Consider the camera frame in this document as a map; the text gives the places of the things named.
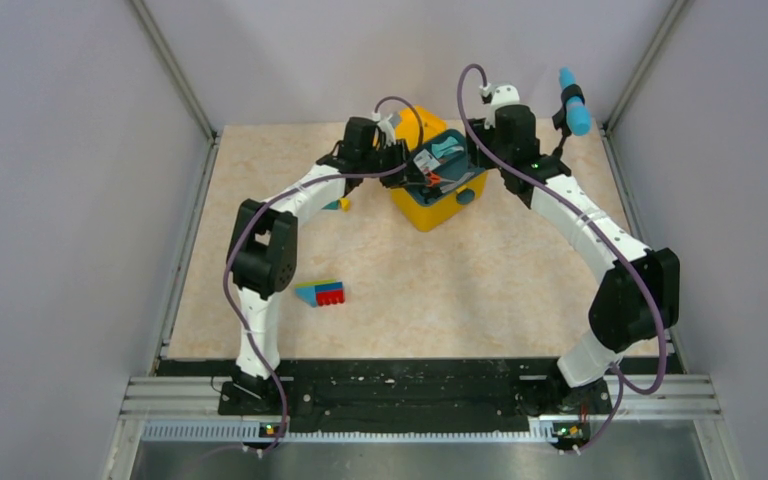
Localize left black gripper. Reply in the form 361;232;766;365
360;138;428;189

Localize white blue wipe sachets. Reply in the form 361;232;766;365
413;149;441;174

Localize teal divided tray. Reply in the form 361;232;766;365
405;129;484;206

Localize yellow plastic medicine box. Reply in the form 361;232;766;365
388;106;487;232

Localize colourful card pack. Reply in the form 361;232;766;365
294;280;346;308

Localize orange handled scissors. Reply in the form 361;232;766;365
424;172;442;188

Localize black handled scissors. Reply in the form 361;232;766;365
421;172;473;202

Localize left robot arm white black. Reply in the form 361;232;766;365
223;116;429;414

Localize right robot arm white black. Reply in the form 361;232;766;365
463;104;680;412

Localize yellow teal tape roll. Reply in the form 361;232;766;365
323;198;351;212

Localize blue microphone on stand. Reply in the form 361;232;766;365
552;67;592;157

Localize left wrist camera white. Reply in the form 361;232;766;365
371;111;402;146

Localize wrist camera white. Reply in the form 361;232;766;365
481;83;520;129
371;111;402;146

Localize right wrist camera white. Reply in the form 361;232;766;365
481;83;520;129

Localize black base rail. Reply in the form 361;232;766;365
218;358;611;434

